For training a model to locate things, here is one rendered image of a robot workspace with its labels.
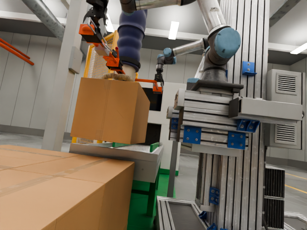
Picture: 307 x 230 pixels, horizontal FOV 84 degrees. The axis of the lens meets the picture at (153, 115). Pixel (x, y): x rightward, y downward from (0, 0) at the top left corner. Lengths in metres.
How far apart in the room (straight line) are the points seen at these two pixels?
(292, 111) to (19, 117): 12.73
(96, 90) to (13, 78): 12.56
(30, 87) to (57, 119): 10.55
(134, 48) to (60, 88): 1.30
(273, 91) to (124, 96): 0.91
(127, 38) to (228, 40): 0.86
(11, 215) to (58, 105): 2.03
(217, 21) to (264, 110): 0.46
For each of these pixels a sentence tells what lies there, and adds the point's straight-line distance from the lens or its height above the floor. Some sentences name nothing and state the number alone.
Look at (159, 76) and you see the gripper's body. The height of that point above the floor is 1.31.
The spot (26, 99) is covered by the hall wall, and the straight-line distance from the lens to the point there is 12.86.
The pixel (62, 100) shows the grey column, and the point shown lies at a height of 1.05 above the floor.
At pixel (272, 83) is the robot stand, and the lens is 1.27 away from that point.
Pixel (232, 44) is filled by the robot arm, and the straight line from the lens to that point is 0.89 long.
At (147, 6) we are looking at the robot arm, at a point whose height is 1.49.
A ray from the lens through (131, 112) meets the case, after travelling 1.09.
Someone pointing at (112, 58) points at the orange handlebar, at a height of 1.19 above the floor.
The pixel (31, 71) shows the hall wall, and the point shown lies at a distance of 13.20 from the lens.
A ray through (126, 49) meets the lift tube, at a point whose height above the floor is 1.40.
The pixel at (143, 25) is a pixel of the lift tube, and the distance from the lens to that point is 1.65.
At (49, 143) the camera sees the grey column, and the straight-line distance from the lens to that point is 2.46.
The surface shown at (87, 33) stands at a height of 1.18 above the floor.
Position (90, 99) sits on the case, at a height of 0.93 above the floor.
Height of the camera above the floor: 0.74
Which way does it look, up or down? 7 degrees up
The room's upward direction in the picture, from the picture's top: 7 degrees clockwise
